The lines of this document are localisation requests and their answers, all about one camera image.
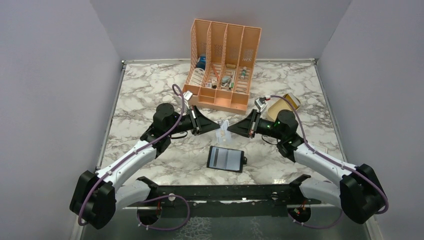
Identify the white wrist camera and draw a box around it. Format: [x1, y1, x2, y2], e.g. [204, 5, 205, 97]
[183, 90, 193, 108]
[254, 96, 269, 113]

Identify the white label card pack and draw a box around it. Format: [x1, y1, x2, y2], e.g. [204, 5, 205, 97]
[188, 67, 205, 86]

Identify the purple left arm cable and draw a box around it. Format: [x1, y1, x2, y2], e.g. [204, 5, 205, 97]
[77, 84, 191, 231]

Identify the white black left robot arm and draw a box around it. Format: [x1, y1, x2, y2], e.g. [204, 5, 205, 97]
[69, 103, 220, 230]

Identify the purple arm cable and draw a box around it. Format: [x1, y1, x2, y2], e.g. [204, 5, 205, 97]
[77, 84, 191, 231]
[264, 95, 390, 229]

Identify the green white marker pen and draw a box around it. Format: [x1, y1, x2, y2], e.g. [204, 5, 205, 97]
[240, 66, 247, 80]

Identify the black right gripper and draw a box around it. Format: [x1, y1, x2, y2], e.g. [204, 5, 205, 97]
[227, 108, 284, 140]

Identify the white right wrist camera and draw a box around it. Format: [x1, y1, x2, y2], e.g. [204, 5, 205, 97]
[254, 96, 269, 113]

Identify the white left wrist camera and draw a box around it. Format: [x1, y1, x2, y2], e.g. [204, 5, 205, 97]
[183, 90, 193, 108]

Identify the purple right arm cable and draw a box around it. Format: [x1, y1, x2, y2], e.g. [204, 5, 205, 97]
[264, 95, 390, 229]

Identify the orange plastic desk organizer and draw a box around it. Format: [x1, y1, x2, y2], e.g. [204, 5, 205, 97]
[183, 19, 262, 115]

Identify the blue tape roll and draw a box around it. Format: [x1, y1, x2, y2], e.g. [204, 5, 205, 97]
[195, 54, 207, 70]

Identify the beige oval tray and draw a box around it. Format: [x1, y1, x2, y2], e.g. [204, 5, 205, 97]
[266, 93, 301, 122]

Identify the black metal base rail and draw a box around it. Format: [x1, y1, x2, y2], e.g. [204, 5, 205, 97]
[131, 184, 321, 219]

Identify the small white red box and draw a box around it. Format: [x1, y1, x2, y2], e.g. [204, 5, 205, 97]
[313, 143, 328, 154]

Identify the black leather card holder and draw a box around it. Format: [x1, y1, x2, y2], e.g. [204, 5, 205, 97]
[206, 146, 248, 173]

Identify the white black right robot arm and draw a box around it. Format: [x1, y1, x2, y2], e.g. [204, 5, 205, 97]
[227, 110, 389, 224]

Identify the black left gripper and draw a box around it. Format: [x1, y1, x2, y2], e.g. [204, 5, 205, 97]
[166, 105, 221, 136]

